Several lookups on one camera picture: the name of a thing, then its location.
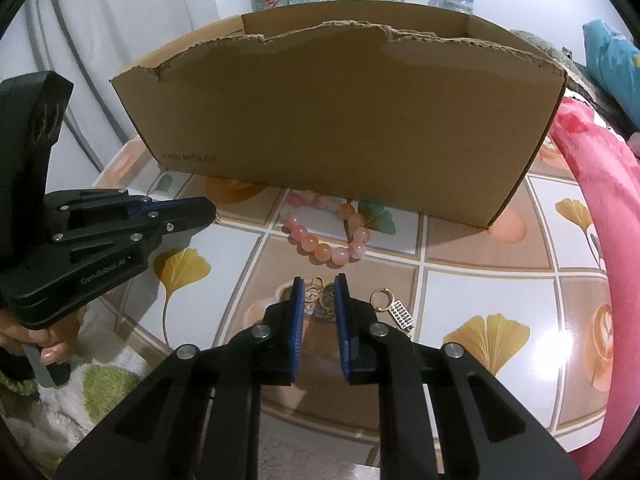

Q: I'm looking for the person's left hand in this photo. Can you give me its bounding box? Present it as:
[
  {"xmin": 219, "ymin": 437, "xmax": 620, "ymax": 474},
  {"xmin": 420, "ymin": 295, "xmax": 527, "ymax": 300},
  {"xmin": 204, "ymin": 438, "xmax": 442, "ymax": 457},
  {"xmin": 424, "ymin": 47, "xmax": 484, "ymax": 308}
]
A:
[{"xmin": 0, "ymin": 305, "xmax": 86, "ymax": 367}]

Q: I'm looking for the blue cloth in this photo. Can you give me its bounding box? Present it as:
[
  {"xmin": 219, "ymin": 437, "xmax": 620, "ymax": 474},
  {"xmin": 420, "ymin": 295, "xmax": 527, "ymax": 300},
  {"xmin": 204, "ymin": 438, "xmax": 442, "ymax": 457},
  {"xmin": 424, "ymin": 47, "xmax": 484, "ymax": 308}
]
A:
[{"xmin": 582, "ymin": 19, "xmax": 640, "ymax": 128}]

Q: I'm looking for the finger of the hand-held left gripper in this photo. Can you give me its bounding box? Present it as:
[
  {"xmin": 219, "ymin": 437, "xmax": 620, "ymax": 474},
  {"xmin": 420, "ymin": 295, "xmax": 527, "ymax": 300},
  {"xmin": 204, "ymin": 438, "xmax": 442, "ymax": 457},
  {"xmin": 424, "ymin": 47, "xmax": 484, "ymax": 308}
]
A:
[
  {"xmin": 52, "ymin": 213, "xmax": 218, "ymax": 253},
  {"xmin": 46, "ymin": 189, "xmax": 218, "ymax": 217}
]

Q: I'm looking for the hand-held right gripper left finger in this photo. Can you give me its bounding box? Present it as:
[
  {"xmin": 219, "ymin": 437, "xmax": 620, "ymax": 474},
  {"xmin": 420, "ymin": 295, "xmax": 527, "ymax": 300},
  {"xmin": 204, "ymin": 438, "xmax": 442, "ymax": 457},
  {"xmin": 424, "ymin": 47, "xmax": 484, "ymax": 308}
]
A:
[{"xmin": 55, "ymin": 276, "xmax": 306, "ymax": 480}]

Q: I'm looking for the pink blanket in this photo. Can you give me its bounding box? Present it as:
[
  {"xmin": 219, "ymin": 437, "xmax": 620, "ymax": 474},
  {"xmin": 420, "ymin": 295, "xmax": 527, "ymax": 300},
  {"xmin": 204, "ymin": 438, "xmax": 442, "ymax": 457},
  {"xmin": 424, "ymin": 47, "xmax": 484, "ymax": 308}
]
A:
[{"xmin": 547, "ymin": 97, "xmax": 640, "ymax": 480}]

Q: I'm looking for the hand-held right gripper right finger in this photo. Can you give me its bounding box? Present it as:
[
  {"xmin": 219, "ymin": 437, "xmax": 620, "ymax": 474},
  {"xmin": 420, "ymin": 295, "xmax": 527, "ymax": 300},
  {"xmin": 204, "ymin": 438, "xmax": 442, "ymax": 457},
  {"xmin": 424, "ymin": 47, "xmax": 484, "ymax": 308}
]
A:
[{"xmin": 334, "ymin": 273, "xmax": 583, "ymax": 480}]

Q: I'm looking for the gold knot pendant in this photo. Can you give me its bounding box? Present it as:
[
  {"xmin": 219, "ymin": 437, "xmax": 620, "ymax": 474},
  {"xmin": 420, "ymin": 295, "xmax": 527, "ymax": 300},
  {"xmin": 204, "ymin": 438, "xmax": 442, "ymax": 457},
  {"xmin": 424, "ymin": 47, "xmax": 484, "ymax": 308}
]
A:
[{"xmin": 304, "ymin": 276, "xmax": 337, "ymax": 317}]

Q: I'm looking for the dark grey fuzzy blanket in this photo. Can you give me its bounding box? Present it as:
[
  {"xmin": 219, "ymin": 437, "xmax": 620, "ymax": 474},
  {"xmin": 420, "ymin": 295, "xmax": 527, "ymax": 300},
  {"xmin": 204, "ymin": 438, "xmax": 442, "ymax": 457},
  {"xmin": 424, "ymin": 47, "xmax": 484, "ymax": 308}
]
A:
[{"xmin": 510, "ymin": 30, "xmax": 640, "ymax": 131}]

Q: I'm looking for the pink bead bracelet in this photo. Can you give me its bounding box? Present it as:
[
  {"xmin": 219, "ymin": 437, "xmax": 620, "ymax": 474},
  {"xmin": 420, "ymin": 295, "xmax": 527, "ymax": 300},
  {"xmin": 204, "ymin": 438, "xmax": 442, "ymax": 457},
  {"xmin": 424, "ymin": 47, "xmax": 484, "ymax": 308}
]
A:
[{"xmin": 282, "ymin": 190, "xmax": 373, "ymax": 266}]

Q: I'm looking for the white grey-striped curtain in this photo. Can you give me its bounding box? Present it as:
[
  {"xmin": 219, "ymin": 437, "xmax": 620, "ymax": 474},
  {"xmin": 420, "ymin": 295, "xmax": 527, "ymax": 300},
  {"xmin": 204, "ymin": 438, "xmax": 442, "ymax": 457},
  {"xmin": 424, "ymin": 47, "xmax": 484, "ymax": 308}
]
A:
[{"xmin": 0, "ymin": 0, "xmax": 221, "ymax": 171}]

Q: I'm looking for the green and white rug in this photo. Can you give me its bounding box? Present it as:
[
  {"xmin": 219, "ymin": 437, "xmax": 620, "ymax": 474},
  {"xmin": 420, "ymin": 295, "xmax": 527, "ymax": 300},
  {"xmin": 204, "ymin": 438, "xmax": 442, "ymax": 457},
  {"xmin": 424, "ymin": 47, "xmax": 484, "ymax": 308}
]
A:
[{"xmin": 0, "ymin": 305, "xmax": 166, "ymax": 480}]

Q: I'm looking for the gold ring abacus keychain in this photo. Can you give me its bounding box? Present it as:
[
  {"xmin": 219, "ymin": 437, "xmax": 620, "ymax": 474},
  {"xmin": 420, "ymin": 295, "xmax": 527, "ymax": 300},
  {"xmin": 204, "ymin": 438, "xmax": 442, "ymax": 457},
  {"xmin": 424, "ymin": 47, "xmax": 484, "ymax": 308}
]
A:
[{"xmin": 369, "ymin": 287, "xmax": 416, "ymax": 338}]

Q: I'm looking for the brown cardboard box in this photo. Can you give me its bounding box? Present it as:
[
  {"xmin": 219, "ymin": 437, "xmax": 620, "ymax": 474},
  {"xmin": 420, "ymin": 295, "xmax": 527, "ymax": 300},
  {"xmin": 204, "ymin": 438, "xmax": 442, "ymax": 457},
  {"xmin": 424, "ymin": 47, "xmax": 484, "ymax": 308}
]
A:
[{"xmin": 110, "ymin": 0, "xmax": 568, "ymax": 231}]

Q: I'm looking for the leaf print table cover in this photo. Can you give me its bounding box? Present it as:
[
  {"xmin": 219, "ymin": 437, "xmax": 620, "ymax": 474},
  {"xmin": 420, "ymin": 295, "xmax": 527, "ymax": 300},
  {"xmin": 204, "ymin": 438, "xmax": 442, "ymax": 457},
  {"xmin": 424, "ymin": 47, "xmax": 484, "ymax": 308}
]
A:
[{"xmin": 92, "ymin": 140, "xmax": 618, "ymax": 453}]

